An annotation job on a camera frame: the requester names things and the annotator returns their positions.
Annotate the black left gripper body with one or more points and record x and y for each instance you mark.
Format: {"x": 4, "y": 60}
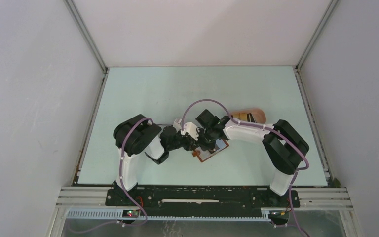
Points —
{"x": 185, "y": 141}

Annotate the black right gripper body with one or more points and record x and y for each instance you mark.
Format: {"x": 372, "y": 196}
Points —
{"x": 206, "y": 138}

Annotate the brown leather card holder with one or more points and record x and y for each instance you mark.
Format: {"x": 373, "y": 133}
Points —
{"x": 203, "y": 156}

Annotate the pink plastic tray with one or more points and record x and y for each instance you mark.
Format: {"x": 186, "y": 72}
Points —
{"x": 255, "y": 115}

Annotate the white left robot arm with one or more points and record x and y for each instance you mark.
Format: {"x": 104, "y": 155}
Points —
{"x": 139, "y": 135}

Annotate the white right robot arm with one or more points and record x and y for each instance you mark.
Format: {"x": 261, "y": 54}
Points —
{"x": 285, "y": 147}

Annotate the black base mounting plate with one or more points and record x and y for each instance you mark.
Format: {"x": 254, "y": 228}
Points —
{"x": 202, "y": 201}

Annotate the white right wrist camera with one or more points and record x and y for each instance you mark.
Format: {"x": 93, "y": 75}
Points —
{"x": 190, "y": 129}

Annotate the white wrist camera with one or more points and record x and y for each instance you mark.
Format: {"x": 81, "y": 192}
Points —
{"x": 190, "y": 129}
{"x": 177, "y": 124}

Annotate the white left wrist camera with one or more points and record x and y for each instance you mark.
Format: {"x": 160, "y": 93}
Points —
{"x": 177, "y": 124}

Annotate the white cable duct strip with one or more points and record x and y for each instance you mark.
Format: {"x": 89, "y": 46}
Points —
{"x": 119, "y": 214}

